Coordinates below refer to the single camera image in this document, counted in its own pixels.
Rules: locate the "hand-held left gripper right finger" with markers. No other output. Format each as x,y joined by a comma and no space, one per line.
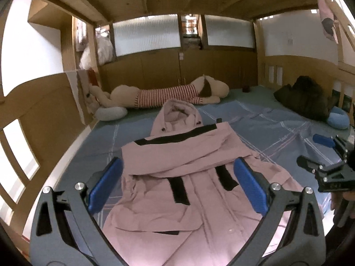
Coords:
249,188

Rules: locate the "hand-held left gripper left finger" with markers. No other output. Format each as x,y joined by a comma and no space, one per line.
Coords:
106,183

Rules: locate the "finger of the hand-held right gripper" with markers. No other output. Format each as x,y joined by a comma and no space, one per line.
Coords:
323,140
306,163

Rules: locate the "pink hooded jacket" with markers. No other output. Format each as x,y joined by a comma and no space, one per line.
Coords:
172,155

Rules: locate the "person's right hand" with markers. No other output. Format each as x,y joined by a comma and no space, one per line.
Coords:
335,201

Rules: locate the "blue neck pillow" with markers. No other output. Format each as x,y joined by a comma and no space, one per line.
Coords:
339,119

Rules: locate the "dark green jacket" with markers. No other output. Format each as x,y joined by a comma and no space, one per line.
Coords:
302,99

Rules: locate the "blue striped bed sheet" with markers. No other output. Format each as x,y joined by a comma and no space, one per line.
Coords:
277,127

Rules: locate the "grey neck pillow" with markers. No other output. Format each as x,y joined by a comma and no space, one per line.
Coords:
111,113

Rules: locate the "small white plush toy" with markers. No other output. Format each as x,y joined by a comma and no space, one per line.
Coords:
91,101

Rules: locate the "plush dog in striped shirt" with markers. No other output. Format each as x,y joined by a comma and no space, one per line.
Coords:
166,95

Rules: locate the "pink hanging cloth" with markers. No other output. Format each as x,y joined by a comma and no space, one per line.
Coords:
327,19

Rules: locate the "pale pink plush toy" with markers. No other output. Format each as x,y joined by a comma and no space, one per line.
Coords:
85,58

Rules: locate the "white stuffed bag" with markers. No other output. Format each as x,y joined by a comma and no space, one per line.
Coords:
104,47

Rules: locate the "frosted glass window panel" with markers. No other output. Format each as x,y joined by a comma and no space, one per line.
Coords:
145,34
230,32

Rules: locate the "wooden bunk bed frame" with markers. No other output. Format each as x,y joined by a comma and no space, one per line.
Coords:
50,102

